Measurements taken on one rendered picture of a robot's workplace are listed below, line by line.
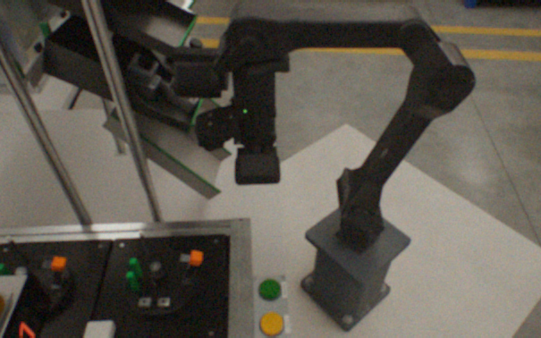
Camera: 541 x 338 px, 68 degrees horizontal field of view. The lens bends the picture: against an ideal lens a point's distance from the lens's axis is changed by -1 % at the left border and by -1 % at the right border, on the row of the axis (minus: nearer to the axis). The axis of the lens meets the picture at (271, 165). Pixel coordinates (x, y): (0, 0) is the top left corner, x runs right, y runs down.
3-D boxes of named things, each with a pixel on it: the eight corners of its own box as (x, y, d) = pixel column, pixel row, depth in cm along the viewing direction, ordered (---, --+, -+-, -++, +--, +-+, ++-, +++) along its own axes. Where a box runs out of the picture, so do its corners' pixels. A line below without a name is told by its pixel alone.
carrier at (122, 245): (226, 239, 90) (221, 201, 81) (223, 349, 72) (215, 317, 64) (116, 243, 89) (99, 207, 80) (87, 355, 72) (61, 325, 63)
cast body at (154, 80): (157, 88, 83) (166, 61, 78) (150, 100, 80) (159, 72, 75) (117, 70, 81) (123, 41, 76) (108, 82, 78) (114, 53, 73)
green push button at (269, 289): (279, 283, 82) (279, 277, 80) (280, 300, 79) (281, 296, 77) (259, 283, 82) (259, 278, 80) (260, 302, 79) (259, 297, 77)
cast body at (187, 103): (198, 103, 85) (209, 78, 80) (190, 114, 82) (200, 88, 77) (164, 82, 84) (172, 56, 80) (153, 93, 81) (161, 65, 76)
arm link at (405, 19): (444, 67, 56) (469, -10, 49) (463, 102, 50) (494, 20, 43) (236, 67, 57) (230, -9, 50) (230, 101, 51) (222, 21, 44)
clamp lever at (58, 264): (64, 278, 77) (66, 257, 73) (62, 287, 76) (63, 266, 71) (44, 275, 76) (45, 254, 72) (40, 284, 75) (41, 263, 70)
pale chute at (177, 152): (221, 161, 102) (232, 153, 100) (208, 200, 93) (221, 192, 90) (125, 89, 90) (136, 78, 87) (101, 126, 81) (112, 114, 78)
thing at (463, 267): (560, 270, 97) (566, 263, 95) (283, 637, 56) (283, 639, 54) (345, 130, 136) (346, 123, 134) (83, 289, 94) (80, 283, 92)
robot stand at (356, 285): (391, 291, 90) (412, 239, 76) (346, 333, 83) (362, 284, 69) (342, 249, 98) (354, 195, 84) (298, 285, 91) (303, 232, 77)
